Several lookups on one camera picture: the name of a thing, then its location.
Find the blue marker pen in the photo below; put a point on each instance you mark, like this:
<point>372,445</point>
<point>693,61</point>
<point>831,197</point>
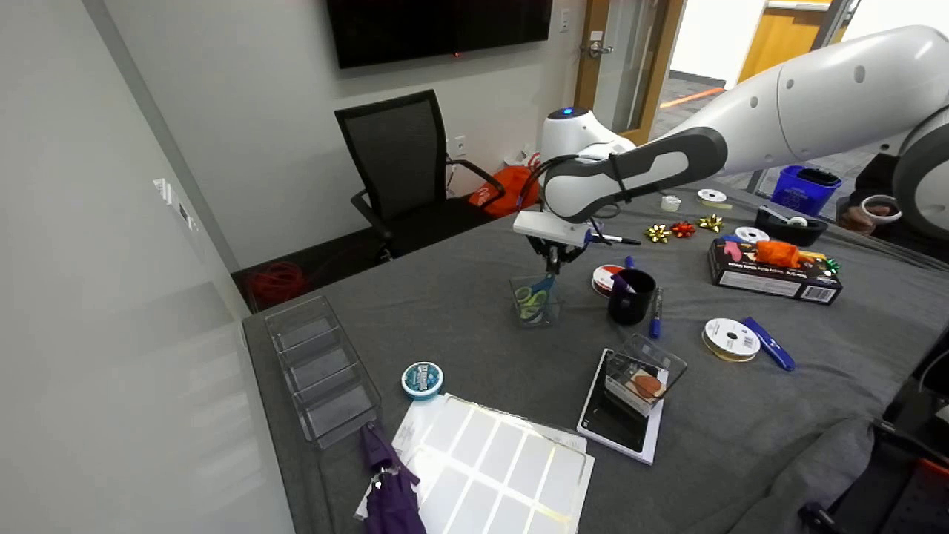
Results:
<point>768,346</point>

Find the gray table cloth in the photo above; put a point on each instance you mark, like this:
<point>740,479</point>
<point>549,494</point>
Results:
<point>475,297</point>

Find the teal tape roll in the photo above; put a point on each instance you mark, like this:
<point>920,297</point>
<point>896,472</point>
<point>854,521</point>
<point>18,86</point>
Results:
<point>421,381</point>

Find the green gift bow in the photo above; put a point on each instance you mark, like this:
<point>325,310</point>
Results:
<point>828,266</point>

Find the red gift bow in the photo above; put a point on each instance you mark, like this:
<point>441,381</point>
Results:
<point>684,229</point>

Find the clear drinking glass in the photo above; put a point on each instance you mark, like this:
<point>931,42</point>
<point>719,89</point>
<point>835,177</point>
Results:
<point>536,300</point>

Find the purple marker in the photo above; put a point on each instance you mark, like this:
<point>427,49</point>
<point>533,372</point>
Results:
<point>625,283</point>

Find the orange bag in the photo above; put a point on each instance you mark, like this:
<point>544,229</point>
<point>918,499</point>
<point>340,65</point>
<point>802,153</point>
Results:
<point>509,187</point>

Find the black tape dispenser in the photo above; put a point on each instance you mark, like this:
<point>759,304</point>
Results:
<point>789,226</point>

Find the orange glove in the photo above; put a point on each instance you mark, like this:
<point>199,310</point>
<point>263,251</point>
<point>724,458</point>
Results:
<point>777,254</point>

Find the blue capped silver marker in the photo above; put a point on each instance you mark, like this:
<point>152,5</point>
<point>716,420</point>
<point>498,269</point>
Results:
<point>656,322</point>

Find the gold gift bow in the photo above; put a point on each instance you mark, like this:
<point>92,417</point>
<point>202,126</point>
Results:
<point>712,224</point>
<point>660,232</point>

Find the white wall outlet plate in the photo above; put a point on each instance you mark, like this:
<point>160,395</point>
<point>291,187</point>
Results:
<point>163,190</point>

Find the purple cloth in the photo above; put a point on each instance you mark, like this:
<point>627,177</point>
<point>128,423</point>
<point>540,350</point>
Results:
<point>390,490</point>

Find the black box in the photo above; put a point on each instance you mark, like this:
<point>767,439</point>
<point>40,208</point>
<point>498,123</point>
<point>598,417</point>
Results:
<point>773,283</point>

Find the black wall television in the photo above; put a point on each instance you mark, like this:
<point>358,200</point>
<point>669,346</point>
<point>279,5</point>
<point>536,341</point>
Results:
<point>433,24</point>

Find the blue storage bin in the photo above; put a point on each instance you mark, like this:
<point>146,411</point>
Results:
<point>805,187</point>

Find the black office chair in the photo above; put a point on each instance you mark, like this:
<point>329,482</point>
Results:
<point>402,159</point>

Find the black cup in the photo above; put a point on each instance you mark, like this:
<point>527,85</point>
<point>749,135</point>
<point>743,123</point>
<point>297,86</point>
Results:
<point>633,300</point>

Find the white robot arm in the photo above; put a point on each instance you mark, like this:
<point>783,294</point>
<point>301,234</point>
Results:
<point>841,92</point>

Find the white label sheet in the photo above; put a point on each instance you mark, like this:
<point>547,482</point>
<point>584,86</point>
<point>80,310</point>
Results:
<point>493,464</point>

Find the orange white ribbon spool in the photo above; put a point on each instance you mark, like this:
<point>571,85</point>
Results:
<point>607,278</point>

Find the black white marker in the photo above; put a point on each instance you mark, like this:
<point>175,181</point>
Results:
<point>622,237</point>

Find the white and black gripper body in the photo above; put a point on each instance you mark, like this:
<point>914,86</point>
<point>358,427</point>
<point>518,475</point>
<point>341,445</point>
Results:
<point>552,232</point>

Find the clear box with heart stamp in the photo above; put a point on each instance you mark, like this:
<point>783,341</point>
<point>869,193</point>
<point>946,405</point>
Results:
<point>644,374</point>

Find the clear tape roll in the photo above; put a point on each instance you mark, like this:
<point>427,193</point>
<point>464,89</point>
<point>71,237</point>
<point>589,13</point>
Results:
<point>672,202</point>

